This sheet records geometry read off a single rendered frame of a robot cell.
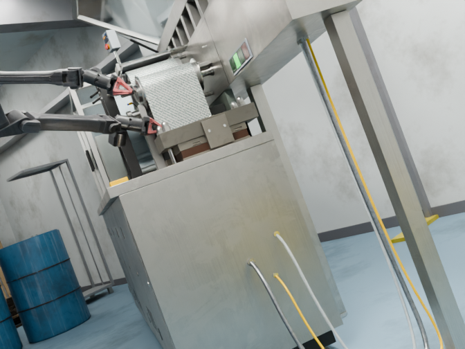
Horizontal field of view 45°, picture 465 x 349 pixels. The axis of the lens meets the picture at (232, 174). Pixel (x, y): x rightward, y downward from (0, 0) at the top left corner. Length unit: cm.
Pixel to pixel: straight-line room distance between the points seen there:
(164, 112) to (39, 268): 328
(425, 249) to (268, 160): 69
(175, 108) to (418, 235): 112
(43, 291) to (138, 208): 344
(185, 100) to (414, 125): 217
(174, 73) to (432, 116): 219
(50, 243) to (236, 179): 354
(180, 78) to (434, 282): 129
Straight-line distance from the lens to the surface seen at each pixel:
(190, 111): 239
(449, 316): 189
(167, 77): 241
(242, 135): 223
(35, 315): 549
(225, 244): 211
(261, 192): 215
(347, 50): 180
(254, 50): 199
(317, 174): 469
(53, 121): 213
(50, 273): 544
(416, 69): 412
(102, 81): 243
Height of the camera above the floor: 78
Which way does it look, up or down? level
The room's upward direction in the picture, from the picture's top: 20 degrees counter-clockwise
